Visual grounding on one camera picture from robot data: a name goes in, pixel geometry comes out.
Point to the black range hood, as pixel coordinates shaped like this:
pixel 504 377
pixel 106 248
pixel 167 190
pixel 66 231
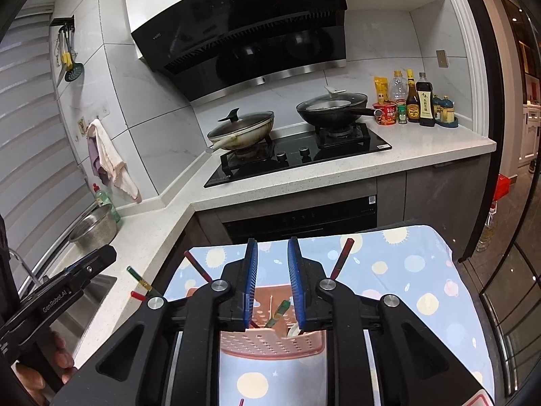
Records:
pixel 253 29

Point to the yellow-capped sauce bottle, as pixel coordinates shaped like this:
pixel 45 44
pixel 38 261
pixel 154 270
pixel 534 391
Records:
pixel 413 101

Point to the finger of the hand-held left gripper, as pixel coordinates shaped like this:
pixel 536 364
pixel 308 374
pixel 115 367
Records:
pixel 91 262

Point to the green chopstick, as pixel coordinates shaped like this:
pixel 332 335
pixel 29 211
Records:
pixel 140 281
pixel 280 309

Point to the green dish soap bottle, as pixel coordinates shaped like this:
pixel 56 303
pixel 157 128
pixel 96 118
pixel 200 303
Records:
pixel 107 203

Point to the teal condiment jar set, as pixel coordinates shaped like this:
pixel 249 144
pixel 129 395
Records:
pixel 447 114

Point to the oil bottle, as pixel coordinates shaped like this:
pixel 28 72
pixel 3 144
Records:
pixel 488 230

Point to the glass sliding door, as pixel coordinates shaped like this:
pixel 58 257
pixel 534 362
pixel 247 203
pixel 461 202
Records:
pixel 515 241

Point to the chrome faucet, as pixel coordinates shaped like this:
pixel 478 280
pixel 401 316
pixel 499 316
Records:
pixel 23 264

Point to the clear plastic bottle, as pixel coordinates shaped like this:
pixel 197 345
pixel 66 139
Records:
pixel 398 89

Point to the person's left hand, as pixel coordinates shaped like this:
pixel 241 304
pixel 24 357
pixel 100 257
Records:
pixel 65 359

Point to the dark soy sauce bottle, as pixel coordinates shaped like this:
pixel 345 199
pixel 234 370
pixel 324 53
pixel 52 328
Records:
pixel 426 105

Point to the purple hanging towel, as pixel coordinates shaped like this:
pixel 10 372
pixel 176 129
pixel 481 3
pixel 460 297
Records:
pixel 95 160

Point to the red instant noodle cup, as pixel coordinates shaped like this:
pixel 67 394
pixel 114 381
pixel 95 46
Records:
pixel 384 114

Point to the black gas stove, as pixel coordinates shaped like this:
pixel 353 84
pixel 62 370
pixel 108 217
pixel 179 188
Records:
pixel 296 154

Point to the black wall utensil rack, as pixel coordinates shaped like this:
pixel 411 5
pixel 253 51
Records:
pixel 63 22

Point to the small green-capped jar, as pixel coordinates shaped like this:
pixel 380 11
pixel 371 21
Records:
pixel 402 115

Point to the white ceramic spoon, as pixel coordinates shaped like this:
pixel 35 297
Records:
pixel 293 330

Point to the blue dotted tablecloth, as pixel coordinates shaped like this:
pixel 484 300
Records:
pixel 401 287

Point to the stainless steel basin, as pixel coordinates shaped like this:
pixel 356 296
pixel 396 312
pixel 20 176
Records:
pixel 93 228

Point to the yellow seasoning packet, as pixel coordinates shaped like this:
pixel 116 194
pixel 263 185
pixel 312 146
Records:
pixel 381 89

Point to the pink perforated utensil holder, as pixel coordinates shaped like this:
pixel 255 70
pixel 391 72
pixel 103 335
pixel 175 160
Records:
pixel 270 346

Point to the steel kitchen sink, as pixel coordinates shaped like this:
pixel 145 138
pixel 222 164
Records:
pixel 101 287

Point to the black wok with lid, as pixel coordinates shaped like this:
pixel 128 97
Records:
pixel 334 110

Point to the window blinds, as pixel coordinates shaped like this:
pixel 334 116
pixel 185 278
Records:
pixel 38 135

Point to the beige wok with lid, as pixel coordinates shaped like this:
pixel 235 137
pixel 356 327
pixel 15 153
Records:
pixel 243 129

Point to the red bag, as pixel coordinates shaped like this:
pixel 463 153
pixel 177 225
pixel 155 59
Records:
pixel 505 186

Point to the beige hanging towel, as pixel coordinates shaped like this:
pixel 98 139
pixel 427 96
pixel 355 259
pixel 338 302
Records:
pixel 114 156

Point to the yellow hanging tool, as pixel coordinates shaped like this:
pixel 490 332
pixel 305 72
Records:
pixel 65 57

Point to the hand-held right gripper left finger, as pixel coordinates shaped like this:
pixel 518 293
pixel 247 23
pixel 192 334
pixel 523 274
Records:
pixel 252 283

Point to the wall socket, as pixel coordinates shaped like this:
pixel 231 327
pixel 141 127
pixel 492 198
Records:
pixel 442 58

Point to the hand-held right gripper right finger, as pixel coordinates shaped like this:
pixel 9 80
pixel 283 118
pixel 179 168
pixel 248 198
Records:
pixel 294 283

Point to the built-in black oven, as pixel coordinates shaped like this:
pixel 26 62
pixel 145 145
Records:
pixel 300 220

